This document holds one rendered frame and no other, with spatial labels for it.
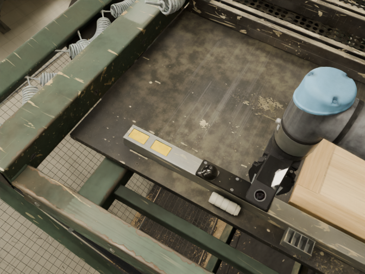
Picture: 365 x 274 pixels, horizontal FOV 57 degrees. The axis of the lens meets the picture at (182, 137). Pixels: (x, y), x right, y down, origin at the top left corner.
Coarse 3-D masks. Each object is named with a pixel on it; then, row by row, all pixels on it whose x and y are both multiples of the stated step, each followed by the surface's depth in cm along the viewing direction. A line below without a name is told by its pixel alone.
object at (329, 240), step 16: (128, 144) 92; (144, 144) 90; (160, 160) 89; (176, 160) 88; (192, 160) 88; (192, 176) 87; (224, 192) 85; (256, 208) 82; (272, 208) 82; (288, 208) 83; (288, 224) 80; (304, 224) 81; (320, 224) 81; (320, 240) 79; (336, 240) 79; (352, 240) 79; (336, 256) 80; (352, 256) 77
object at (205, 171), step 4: (208, 164) 75; (204, 168) 74; (208, 168) 74; (212, 168) 74; (216, 168) 75; (204, 172) 74; (208, 172) 73; (212, 172) 73; (216, 172) 74; (204, 176) 74; (208, 176) 73; (212, 176) 73; (216, 176) 74; (208, 180) 74
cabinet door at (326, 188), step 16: (320, 144) 96; (320, 160) 93; (336, 160) 94; (352, 160) 94; (304, 176) 90; (320, 176) 91; (336, 176) 91; (352, 176) 92; (304, 192) 88; (320, 192) 88; (336, 192) 89; (352, 192) 89; (304, 208) 85; (320, 208) 86; (336, 208) 86; (352, 208) 86; (336, 224) 84; (352, 224) 84
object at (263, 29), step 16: (192, 0) 123; (208, 0) 120; (224, 0) 121; (208, 16) 125; (224, 16) 121; (240, 16) 118; (256, 16) 119; (272, 16) 118; (240, 32) 123; (256, 32) 119; (272, 32) 116; (288, 32) 114; (304, 32) 115; (288, 48) 118; (304, 48) 115; (320, 48) 112; (336, 48) 113; (352, 48) 112; (320, 64) 116; (336, 64) 113; (352, 64) 110
